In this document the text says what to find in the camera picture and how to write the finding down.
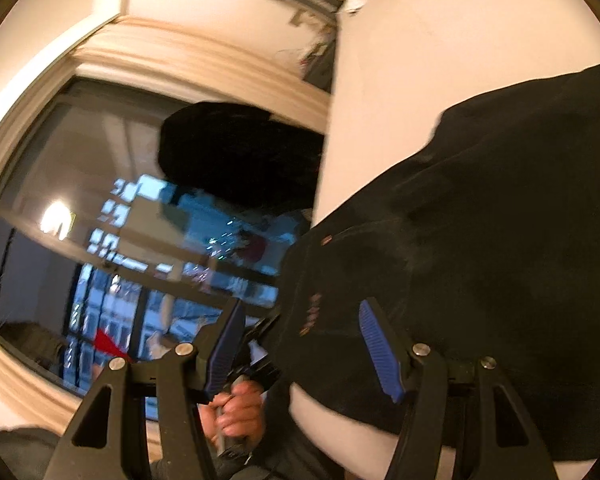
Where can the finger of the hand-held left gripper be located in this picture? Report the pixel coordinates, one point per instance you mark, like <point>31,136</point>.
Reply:
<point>265,327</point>

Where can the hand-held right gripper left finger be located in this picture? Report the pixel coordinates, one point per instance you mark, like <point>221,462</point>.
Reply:
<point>225,355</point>

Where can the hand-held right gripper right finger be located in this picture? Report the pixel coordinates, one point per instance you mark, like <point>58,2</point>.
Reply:
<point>380,355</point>

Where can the black denim pants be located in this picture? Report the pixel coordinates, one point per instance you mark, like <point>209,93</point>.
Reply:
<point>505,235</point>

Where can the person's left hand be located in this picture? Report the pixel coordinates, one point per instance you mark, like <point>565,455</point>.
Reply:
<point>237,410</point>

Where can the large glass window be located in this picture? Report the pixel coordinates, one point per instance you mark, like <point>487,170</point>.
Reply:
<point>130,185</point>

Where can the bed with white sheet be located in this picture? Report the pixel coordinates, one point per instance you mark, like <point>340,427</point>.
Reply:
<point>405,85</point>

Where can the cream curtain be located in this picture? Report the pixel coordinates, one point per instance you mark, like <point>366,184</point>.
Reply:
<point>180,60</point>

